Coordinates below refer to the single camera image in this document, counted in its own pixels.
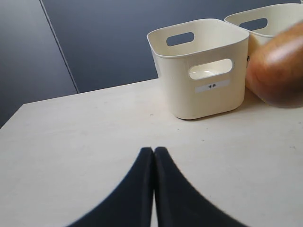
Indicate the left cream plastic bin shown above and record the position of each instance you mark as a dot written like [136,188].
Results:
[201,65]

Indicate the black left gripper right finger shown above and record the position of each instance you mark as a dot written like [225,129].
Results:
[178,203]

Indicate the brown wooden cup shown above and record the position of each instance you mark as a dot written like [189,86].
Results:
[275,70]

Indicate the cream plastic bin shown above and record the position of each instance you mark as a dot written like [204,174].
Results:
[201,65]
[265,23]

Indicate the middle cream plastic bin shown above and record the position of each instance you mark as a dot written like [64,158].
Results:
[265,23]

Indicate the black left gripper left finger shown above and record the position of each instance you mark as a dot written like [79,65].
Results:
[130,203]

